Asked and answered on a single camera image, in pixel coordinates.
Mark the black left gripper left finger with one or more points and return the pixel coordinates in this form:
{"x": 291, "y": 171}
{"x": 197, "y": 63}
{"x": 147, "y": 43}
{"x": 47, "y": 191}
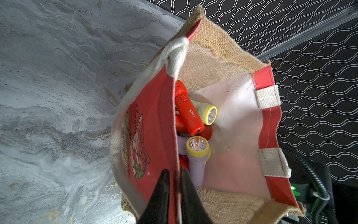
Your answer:
{"x": 157, "y": 210}

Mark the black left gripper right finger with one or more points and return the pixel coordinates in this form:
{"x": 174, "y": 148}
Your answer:
{"x": 192, "y": 210}

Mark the lavender flashlight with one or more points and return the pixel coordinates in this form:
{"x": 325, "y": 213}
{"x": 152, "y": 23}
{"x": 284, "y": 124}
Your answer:
{"x": 198, "y": 152}
{"x": 181, "y": 143}

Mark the jute tote bag red trim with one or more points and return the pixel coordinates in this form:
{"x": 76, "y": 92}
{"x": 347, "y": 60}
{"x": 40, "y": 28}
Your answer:
{"x": 246, "y": 179}

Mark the red flashlight front row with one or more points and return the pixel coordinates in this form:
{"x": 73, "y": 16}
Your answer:
{"x": 186, "y": 109}

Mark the light green flashlight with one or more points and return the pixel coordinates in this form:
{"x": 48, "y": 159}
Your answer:
{"x": 206, "y": 111}

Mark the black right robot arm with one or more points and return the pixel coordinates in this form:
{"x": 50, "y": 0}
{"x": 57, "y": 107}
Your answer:
{"x": 326, "y": 201}

